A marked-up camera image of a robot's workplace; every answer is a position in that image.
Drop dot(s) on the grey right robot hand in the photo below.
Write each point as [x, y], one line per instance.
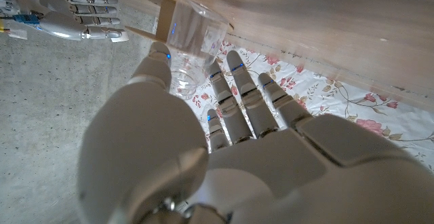
[61, 10]

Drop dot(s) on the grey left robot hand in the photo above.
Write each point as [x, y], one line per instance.
[271, 169]

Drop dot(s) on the floral backdrop cloth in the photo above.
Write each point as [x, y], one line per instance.
[322, 91]

